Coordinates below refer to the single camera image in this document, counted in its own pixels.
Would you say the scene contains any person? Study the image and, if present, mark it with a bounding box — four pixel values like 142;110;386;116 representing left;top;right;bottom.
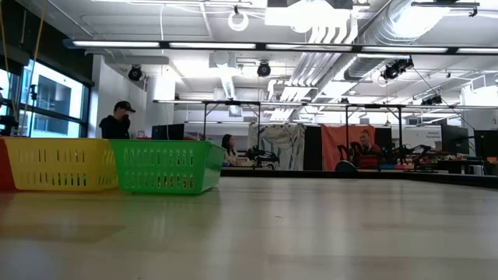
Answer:
220;134;240;166
98;100;137;140
349;129;384;170

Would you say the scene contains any white patterned cloth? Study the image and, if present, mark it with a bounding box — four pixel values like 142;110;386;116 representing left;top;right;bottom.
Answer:
248;123;307;171

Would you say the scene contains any black partition panel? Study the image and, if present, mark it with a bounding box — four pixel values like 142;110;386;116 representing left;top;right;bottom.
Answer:
303;124;323;171

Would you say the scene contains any black ceiling spotlight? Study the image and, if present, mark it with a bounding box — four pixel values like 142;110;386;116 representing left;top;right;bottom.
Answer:
256;60;272;78
127;65;146;82

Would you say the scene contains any black computer monitor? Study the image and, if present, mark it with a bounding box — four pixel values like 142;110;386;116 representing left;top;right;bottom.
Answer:
150;123;186;141
473;129;498;159
440;123;471;156

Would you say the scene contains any orange cloth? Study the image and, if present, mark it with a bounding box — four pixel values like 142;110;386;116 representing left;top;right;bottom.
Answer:
321;124;377;171

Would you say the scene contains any green plastic basket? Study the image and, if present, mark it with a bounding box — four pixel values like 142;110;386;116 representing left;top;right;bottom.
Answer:
110;138;226;195

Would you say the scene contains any white ceiling conduit bundle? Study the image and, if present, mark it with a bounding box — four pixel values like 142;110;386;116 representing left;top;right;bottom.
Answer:
268;15;359;121

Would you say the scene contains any dark round chair back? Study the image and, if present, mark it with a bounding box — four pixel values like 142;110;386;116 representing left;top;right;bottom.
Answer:
335;159;359;173

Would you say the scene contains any black overhead light bar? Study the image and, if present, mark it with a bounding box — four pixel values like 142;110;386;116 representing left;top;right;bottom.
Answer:
64;38;498;55

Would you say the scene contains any yellow plastic basket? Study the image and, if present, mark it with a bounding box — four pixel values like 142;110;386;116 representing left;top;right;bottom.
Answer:
2;136;119;192

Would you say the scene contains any large window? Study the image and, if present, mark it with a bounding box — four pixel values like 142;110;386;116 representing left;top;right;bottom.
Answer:
0;58;93;139

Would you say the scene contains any black tripod stand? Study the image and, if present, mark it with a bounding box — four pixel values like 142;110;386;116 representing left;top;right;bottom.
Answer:
26;83;40;138

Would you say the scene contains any red plastic basket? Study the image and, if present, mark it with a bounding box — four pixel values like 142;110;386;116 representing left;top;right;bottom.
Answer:
0;136;16;192

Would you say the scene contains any black distant rig frame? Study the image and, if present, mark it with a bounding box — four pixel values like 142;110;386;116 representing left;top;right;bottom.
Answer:
202;100;262;168
345;103;404;168

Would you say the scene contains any black aluminium table frame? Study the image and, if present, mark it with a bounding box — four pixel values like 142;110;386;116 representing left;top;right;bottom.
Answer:
220;166;498;191

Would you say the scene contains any white ring ceiling fixture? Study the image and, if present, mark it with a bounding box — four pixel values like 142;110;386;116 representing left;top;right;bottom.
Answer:
227;5;250;33

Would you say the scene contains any black ceiling camera mount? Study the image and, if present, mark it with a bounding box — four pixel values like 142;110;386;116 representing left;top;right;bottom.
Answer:
421;94;444;107
381;57;416;82

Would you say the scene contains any white wall sign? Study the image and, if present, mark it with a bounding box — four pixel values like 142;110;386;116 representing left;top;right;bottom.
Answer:
404;126;443;149

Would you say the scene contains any silver ventilation duct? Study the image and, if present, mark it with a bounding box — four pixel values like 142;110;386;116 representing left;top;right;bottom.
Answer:
344;0;452;81

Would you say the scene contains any yellow cable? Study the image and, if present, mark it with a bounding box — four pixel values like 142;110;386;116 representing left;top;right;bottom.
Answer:
0;0;47;121

